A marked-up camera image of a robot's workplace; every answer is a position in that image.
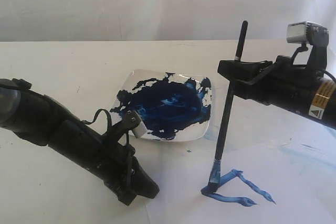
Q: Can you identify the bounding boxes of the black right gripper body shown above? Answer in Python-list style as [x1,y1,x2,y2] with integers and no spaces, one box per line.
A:
[258,56,335,129]

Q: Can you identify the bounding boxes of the white square paint plate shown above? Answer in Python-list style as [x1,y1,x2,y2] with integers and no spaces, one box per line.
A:
[110,69,212,142]

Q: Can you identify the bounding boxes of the white backdrop curtain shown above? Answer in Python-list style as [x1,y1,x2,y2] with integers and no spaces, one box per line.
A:
[1,0,335,41]

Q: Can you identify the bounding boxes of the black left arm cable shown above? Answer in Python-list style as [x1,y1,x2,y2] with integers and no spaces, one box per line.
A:
[83,108,113,141]

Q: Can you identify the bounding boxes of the black paintbrush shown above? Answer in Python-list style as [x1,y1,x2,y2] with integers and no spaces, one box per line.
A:
[207,20,248,193]

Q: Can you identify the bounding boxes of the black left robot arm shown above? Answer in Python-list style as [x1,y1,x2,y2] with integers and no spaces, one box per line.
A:
[1,79,160,205]

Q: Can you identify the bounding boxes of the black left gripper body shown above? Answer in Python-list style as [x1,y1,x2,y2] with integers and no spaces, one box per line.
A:
[60,120,141,196]

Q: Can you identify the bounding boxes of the white paper sheet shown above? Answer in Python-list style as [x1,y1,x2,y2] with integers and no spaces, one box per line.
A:
[146,146,335,223]

